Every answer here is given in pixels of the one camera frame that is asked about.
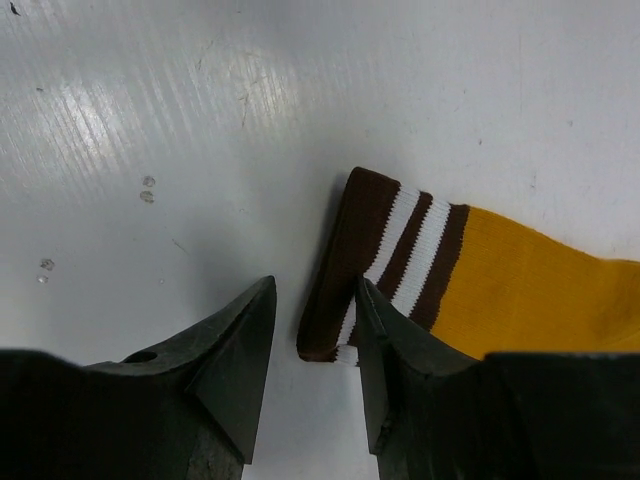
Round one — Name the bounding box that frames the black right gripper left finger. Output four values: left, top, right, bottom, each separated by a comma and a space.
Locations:
1, 276, 277, 479

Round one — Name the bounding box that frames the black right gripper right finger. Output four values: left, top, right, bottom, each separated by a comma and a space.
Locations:
355, 279, 639, 479

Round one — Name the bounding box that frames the yellow sock with brown cuff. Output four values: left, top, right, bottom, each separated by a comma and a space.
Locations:
297, 167, 639, 366

